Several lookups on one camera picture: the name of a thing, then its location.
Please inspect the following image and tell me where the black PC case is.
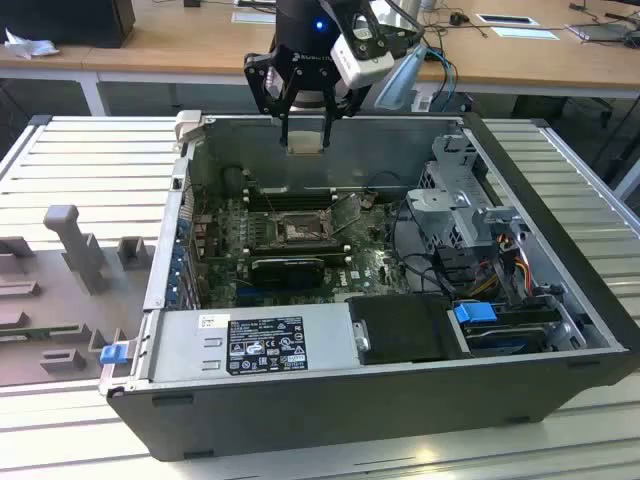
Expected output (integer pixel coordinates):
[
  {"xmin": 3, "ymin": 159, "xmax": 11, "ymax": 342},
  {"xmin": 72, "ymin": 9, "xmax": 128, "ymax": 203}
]
[{"xmin": 98, "ymin": 109, "xmax": 640, "ymax": 464}]

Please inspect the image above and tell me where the grey case latch handle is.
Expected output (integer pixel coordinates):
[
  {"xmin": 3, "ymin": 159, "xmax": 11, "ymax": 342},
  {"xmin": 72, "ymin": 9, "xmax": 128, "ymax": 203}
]
[{"xmin": 173, "ymin": 110, "xmax": 204, "ymax": 152}]

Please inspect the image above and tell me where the silver power supply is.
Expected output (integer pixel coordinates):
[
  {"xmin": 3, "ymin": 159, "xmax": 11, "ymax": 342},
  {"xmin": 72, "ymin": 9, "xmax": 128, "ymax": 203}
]
[{"xmin": 144, "ymin": 302, "xmax": 362, "ymax": 387}]

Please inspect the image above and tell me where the blue case clip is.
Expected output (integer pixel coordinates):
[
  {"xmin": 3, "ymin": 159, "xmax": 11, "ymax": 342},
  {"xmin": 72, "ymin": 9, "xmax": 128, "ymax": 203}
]
[{"xmin": 99, "ymin": 344, "xmax": 127, "ymax": 366}]

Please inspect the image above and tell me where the pale blue paper sheet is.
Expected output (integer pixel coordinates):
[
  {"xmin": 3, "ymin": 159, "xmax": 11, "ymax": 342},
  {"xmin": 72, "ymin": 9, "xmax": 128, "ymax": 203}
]
[{"xmin": 491, "ymin": 25, "xmax": 562, "ymax": 42}]

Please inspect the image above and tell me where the green motherboard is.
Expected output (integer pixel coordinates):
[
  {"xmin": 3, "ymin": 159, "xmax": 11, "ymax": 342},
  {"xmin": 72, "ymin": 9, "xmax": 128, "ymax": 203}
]
[{"xmin": 192, "ymin": 192, "xmax": 417, "ymax": 309}]

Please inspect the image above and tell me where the black plastic shroud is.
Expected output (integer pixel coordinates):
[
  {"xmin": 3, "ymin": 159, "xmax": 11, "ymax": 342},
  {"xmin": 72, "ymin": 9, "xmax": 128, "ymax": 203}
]
[{"xmin": 345, "ymin": 294, "xmax": 474, "ymax": 367}]

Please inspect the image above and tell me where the black looped wire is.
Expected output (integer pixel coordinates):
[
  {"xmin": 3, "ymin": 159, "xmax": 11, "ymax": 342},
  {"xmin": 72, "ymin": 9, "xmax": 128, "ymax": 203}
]
[{"xmin": 367, "ymin": 171, "xmax": 454, "ymax": 297}]

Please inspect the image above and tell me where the silver drive cage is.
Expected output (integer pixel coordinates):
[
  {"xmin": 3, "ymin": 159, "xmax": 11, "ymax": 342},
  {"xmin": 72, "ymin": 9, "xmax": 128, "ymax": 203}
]
[{"xmin": 404, "ymin": 132, "xmax": 532, "ymax": 262}]

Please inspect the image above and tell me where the blue disk carrier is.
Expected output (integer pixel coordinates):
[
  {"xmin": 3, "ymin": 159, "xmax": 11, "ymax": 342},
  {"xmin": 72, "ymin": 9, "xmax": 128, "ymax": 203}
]
[{"xmin": 452, "ymin": 300, "xmax": 546, "ymax": 358}]

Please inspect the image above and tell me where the white desk cable port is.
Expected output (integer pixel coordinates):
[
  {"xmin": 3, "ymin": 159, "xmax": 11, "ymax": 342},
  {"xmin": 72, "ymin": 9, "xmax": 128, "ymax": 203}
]
[{"xmin": 474, "ymin": 12, "xmax": 542, "ymax": 27}]

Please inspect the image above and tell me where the blue expansion slot retainer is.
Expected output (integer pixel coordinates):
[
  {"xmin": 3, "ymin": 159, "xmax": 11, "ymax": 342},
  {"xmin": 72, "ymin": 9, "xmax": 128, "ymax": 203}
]
[{"xmin": 167, "ymin": 214, "xmax": 192, "ymax": 309}]

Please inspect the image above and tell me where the CPU socket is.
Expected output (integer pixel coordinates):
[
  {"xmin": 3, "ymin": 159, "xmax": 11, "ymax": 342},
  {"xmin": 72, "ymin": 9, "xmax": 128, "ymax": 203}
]
[{"xmin": 269, "ymin": 207, "xmax": 342, "ymax": 249}]

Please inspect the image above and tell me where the blue cable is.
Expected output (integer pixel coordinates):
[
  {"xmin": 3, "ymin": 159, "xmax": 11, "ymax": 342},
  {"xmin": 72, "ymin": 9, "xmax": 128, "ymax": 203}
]
[{"xmin": 424, "ymin": 47, "xmax": 459, "ymax": 100}]

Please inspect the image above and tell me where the grey parts rack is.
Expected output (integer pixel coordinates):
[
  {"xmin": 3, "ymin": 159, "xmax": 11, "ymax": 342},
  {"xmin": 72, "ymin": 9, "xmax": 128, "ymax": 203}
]
[{"xmin": 0, "ymin": 203, "xmax": 157, "ymax": 389}]

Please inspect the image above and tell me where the yellow red wire bundle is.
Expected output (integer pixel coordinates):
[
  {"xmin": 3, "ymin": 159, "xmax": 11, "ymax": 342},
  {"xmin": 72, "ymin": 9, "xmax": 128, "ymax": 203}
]
[{"xmin": 472, "ymin": 251, "xmax": 532, "ymax": 297}]

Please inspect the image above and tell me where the crumpled white paper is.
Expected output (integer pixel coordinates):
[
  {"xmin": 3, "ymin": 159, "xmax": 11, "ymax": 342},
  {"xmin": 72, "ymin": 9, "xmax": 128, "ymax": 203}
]
[{"xmin": 3, "ymin": 27, "xmax": 62, "ymax": 62}]

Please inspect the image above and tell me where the black box on desk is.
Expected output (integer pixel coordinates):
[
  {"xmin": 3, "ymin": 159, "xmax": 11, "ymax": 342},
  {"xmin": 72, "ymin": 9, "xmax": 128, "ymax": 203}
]
[{"xmin": 0, "ymin": 0, "xmax": 137, "ymax": 50}]

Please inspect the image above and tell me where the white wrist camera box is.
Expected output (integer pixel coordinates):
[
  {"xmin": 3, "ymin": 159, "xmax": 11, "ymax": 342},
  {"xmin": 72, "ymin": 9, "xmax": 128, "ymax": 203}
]
[{"xmin": 329, "ymin": 12, "xmax": 396, "ymax": 91}]

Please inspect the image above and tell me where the green RAM stick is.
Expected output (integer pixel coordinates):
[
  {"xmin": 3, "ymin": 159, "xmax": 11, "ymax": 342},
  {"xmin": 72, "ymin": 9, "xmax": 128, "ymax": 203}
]
[{"xmin": 0, "ymin": 325, "xmax": 82, "ymax": 347}]

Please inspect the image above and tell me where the metal socket cover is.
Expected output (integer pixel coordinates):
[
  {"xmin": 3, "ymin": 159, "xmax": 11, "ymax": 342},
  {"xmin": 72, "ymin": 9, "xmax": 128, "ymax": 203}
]
[{"xmin": 329, "ymin": 193, "xmax": 365, "ymax": 237}]

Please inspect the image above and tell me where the grey laptop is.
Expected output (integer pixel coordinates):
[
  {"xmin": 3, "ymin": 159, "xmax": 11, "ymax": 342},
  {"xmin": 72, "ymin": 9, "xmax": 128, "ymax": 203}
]
[{"xmin": 564, "ymin": 19, "xmax": 640, "ymax": 47}]

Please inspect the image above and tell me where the wooden desk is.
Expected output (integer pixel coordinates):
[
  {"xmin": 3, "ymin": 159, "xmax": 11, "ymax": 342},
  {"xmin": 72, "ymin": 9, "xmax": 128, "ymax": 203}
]
[{"xmin": 0, "ymin": 0, "xmax": 640, "ymax": 118}]

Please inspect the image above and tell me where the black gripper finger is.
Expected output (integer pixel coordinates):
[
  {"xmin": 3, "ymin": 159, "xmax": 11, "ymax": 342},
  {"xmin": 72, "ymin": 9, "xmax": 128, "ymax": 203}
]
[
  {"xmin": 243, "ymin": 49, "xmax": 297, "ymax": 148},
  {"xmin": 322, "ymin": 85, "xmax": 372, "ymax": 149}
]

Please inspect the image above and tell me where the silver CPU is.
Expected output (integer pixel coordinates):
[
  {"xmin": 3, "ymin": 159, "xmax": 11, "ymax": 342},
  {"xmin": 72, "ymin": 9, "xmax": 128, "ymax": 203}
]
[{"xmin": 288, "ymin": 130, "xmax": 324, "ymax": 156}]

